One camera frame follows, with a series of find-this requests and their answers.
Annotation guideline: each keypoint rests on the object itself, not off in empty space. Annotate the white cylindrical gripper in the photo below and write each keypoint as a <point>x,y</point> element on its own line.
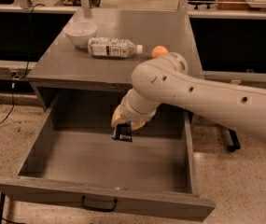
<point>133,117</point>

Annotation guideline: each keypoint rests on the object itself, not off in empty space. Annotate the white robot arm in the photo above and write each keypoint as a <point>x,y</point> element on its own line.
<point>201,94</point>

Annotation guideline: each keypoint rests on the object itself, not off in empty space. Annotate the grey open top drawer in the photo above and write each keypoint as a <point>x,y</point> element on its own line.
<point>73,155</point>

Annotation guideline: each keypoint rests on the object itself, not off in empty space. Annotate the clear plastic water bottle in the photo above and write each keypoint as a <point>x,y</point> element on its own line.
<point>113,47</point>

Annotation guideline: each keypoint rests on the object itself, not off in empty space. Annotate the orange fruit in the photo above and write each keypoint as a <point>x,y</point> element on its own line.
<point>159,51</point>

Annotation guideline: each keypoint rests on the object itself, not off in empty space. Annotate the white ceramic bowl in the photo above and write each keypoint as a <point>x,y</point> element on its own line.
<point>80,32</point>

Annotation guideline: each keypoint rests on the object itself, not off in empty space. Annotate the black metal stand leg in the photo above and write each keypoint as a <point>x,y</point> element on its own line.
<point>235,142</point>

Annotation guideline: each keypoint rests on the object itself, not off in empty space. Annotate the black drawer handle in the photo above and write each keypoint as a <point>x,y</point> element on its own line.
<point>91,204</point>

